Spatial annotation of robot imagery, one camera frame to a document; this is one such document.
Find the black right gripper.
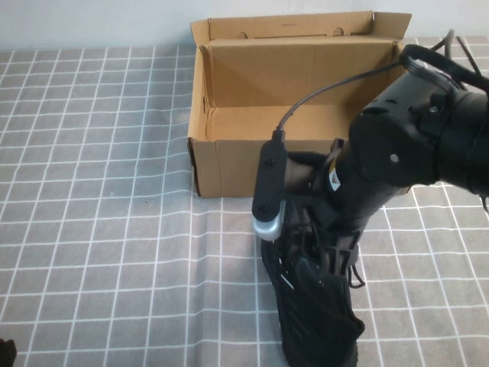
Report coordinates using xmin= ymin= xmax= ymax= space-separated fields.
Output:
xmin=297 ymin=139 xmax=398 ymax=286

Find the black knit sneaker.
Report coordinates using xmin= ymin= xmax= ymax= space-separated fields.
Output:
xmin=260 ymin=198 xmax=366 ymax=367

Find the brown cardboard shoe box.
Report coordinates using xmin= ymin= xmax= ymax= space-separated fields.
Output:
xmin=186 ymin=11 xmax=413 ymax=199

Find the black right camera cable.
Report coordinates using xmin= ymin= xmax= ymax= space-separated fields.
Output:
xmin=273 ymin=60 xmax=406 ymax=139

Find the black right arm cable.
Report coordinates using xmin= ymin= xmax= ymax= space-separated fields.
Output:
xmin=399 ymin=28 xmax=489 ymax=95

